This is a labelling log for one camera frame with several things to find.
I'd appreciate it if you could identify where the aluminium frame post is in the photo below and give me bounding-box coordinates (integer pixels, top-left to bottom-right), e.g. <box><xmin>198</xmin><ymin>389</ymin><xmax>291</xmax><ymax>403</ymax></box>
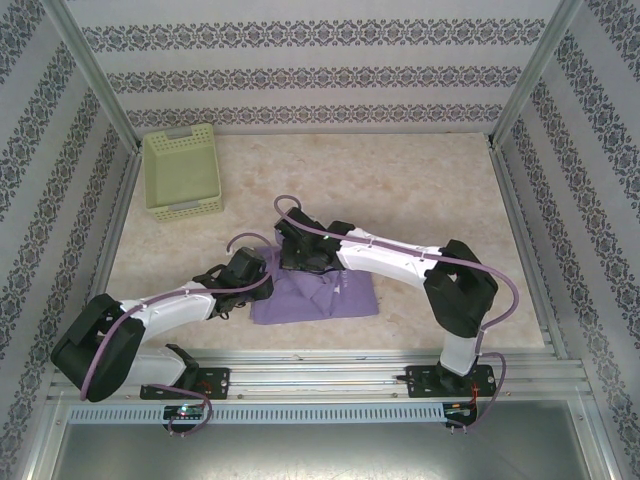
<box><xmin>47</xmin><ymin>0</ymin><xmax>141</xmax><ymax>151</ymax></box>
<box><xmin>492</xmin><ymin>0</ymin><xmax>586</xmax><ymax>149</ymax></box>

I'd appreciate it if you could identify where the aluminium mounting rail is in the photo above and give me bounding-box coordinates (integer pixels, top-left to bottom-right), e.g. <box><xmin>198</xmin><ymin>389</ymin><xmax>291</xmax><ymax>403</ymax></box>
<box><xmin>49</xmin><ymin>349</ymin><xmax>586</xmax><ymax>401</ymax></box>

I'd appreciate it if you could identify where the grey metal shelf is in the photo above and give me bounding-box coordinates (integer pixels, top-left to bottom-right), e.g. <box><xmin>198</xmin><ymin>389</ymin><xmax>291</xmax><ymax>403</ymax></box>
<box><xmin>19</xmin><ymin>422</ymin><xmax>619</xmax><ymax>480</ymax></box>

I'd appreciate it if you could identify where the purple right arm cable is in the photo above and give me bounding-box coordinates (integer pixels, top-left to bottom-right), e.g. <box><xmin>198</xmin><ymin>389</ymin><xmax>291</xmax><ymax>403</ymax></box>
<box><xmin>272</xmin><ymin>193</ymin><xmax>520</xmax><ymax>434</ymax></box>

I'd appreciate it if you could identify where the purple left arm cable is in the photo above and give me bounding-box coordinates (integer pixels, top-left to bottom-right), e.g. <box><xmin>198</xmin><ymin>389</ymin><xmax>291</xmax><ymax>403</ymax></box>
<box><xmin>78</xmin><ymin>232</ymin><xmax>276</xmax><ymax>437</ymax></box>

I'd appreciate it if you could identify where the aluminium side rail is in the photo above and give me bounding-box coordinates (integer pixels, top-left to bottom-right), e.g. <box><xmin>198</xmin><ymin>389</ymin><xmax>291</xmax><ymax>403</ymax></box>
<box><xmin>487</xmin><ymin>142</ymin><xmax>571</xmax><ymax>361</ymax></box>
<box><xmin>82</xmin><ymin>147</ymin><xmax>146</xmax><ymax>321</ymax></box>

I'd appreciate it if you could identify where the white slotted cable duct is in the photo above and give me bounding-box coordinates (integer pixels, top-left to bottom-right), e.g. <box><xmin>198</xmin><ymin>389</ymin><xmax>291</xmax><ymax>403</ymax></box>
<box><xmin>67</xmin><ymin>403</ymin><xmax>446</xmax><ymax>424</ymax></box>

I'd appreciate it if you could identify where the green plastic basket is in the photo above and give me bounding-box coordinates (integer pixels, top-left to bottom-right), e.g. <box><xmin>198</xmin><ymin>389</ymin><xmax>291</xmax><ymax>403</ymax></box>
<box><xmin>143</xmin><ymin>124</ymin><xmax>225</xmax><ymax>225</ymax></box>

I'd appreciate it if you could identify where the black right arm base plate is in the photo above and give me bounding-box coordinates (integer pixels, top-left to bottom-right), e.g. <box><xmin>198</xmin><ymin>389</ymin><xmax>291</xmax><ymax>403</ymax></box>
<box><xmin>405</xmin><ymin>364</ymin><xmax>499</xmax><ymax>400</ymax></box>

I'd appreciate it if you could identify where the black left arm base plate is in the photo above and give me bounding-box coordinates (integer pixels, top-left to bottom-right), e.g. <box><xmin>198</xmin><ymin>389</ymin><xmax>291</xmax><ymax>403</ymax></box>
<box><xmin>142</xmin><ymin>367</ymin><xmax>232</xmax><ymax>401</ymax></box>

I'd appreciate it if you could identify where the purple t-shirt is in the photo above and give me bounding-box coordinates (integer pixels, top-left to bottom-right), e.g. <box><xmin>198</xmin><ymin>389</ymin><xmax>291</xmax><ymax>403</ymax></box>
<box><xmin>249</xmin><ymin>244</ymin><xmax>380</xmax><ymax>326</ymax></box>

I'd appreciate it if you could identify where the circuit board with green light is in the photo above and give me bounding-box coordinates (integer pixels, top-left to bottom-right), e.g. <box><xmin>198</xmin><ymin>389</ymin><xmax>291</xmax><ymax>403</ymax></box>
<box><xmin>163</xmin><ymin>404</ymin><xmax>207</xmax><ymax>421</ymax></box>

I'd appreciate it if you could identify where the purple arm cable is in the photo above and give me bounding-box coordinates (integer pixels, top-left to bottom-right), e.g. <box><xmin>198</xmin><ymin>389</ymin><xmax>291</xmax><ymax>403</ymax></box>
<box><xmin>78</xmin><ymin>232</ymin><xmax>276</xmax><ymax>437</ymax></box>
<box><xmin>272</xmin><ymin>193</ymin><xmax>520</xmax><ymax>434</ymax></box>

